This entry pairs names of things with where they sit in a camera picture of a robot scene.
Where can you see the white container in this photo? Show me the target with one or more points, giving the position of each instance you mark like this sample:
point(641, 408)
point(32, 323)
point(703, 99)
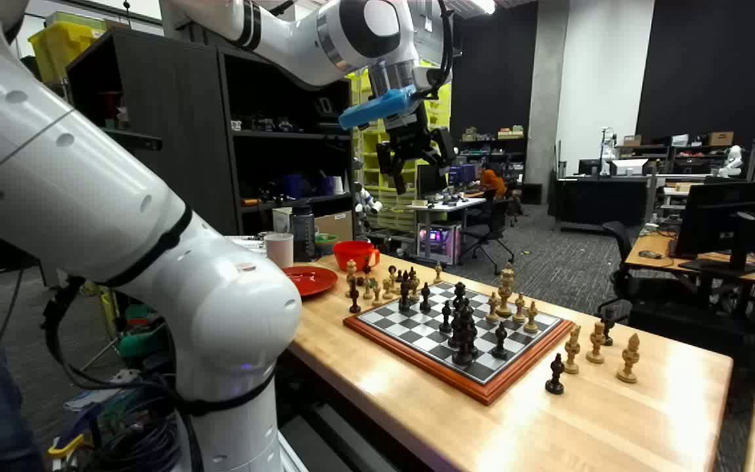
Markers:
point(282, 220)

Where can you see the black low cabinet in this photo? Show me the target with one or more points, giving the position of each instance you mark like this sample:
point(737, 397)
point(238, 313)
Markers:
point(596, 201)

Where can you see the yellow storage bin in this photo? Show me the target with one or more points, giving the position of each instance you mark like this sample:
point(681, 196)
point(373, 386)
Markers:
point(58, 49)

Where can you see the person in orange shirt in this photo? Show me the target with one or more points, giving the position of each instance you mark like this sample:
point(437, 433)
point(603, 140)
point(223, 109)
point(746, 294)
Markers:
point(493, 184)

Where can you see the black office chair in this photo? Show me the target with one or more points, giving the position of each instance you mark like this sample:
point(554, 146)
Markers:
point(631, 289)

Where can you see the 3D printer with purple light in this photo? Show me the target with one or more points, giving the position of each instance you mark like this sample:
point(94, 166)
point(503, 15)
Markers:
point(440, 246)

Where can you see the dark drink bottle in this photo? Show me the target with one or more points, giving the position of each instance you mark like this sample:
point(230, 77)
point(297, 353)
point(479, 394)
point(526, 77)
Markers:
point(303, 237)

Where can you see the brown cardboard box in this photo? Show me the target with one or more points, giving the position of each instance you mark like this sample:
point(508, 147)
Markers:
point(333, 230)

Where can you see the light wooden chess piece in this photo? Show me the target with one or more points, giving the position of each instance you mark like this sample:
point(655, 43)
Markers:
point(631, 359)
point(391, 281)
point(412, 285)
point(596, 343)
point(369, 289)
point(353, 272)
point(573, 349)

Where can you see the tall light chess king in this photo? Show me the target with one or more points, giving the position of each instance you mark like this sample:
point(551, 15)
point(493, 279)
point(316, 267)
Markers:
point(505, 292)

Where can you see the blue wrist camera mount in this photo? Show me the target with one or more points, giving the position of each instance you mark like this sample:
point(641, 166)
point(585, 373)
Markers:
point(378, 109)

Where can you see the white humanoid robot figure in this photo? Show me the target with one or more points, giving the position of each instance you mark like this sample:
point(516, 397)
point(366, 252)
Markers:
point(732, 161)

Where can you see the red plate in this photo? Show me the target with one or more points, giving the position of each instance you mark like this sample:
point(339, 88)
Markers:
point(314, 281)

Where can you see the light wooden chess pawn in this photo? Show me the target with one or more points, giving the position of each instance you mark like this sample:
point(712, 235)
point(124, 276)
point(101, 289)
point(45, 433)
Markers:
point(530, 319)
point(493, 309)
point(517, 313)
point(437, 273)

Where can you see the yellow black tool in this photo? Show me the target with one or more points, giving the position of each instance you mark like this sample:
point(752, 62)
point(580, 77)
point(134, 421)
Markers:
point(65, 449)

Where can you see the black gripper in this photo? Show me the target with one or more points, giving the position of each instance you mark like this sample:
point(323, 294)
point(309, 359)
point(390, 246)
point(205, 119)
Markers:
point(420, 133)

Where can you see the tall black chess piece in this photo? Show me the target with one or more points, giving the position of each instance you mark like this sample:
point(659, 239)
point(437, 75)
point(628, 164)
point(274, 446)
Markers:
point(467, 340)

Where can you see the white paper cup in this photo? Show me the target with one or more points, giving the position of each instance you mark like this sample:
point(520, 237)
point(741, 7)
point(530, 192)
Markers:
point(278, 250)

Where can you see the yellow bin rack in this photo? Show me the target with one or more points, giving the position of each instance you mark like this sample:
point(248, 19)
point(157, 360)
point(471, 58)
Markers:
point(361, 161)

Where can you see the black computer monitor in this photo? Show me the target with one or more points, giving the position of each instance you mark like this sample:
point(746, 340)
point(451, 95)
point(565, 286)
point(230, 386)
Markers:
point(719, 220)

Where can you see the black chess pawn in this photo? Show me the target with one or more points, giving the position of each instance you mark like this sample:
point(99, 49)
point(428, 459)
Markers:
point(556, 373)
point(447, 319)
point(427, 300)
point(503, 343)

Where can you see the wooden framed chessboard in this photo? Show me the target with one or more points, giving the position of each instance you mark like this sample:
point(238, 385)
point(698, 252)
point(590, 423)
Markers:
point(412, 336)

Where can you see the wooden office desk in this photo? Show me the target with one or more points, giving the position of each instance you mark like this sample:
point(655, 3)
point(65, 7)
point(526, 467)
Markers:
point(657, 252)

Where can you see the dark shelving cabinet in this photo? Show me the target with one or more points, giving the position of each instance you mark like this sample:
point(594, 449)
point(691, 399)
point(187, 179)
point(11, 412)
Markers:
point(184, 133)

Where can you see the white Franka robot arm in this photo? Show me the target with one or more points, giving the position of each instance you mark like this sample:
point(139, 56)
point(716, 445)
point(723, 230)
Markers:
point(45, 175)

